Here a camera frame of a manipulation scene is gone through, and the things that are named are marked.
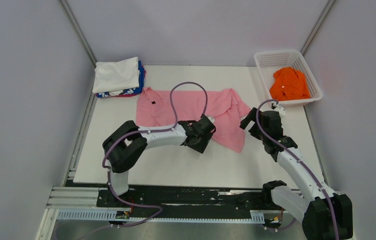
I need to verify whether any pink t-shirt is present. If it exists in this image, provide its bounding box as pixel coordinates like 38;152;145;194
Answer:
135;87;251;153

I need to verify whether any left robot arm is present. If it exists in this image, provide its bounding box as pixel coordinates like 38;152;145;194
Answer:
102;115;216;207

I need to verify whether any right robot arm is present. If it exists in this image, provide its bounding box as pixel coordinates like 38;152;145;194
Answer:
240;107;353;240

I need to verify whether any orange t-shirt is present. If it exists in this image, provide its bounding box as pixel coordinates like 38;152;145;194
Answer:
269;67;311;101

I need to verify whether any white plastic laundry basket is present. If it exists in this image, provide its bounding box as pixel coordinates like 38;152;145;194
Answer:
254;50;323;106

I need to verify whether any blue printed folded t-shirt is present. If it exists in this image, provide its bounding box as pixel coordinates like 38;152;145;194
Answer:
95;60;146;98

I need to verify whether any white folded t-shirt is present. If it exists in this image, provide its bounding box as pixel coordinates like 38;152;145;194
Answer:
92;57;140;94

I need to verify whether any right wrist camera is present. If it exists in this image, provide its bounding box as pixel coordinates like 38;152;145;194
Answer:
271;102;286;119

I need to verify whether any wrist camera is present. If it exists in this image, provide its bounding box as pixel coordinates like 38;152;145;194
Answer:
206;115;215;123
271;102;286;119

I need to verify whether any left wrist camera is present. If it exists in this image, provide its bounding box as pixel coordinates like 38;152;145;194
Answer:
206;115;215;123

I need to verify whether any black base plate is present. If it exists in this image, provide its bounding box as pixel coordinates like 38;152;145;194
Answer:
96;185;282;220

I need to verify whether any white slotted cable duct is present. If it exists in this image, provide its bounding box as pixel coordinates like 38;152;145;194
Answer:
56;209;266;224

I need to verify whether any right aluminium corner post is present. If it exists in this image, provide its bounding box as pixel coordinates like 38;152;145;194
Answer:
300;0;338;55

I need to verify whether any aluminium corner post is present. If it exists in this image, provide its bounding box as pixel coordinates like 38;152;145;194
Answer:
58;0;97;67
300;0;338;55

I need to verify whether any left aluminium corner post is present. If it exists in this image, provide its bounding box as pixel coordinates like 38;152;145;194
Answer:
58;0;97;67

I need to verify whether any aluminium frame rail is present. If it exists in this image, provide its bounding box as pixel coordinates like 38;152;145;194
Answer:
45;187;348;215

